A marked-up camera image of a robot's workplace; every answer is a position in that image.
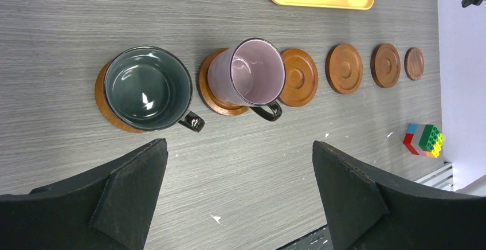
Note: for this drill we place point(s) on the dark walnut small coaster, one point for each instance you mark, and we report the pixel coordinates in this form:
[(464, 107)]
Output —
[(414, 64)]

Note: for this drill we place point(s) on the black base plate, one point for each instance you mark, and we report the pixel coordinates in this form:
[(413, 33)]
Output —
[(318, 239)]

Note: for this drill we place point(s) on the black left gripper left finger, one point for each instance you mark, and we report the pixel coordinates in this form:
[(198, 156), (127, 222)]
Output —
[(107, 207)]

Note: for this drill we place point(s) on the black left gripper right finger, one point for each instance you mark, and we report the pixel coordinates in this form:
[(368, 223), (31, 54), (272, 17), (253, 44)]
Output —
[(369, 208)]

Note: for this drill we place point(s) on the multicolour toy brick block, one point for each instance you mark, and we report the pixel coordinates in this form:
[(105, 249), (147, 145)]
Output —
[(424, 140)]

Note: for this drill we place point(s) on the mauve mug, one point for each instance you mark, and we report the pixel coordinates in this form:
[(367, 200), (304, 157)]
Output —
[(251, 74)]

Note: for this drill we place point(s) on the aluminium frame rail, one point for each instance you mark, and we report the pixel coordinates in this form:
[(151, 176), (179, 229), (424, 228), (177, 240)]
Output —
[(441, 178)]

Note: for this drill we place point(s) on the brown wooden coaster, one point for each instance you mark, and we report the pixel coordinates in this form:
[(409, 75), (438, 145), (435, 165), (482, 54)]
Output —
[(301, 79), (344, 68), (103, 105), (217, 106), (385, 65)]

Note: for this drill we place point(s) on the dark green mug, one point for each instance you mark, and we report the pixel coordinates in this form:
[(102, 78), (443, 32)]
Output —
[(149, 89)]

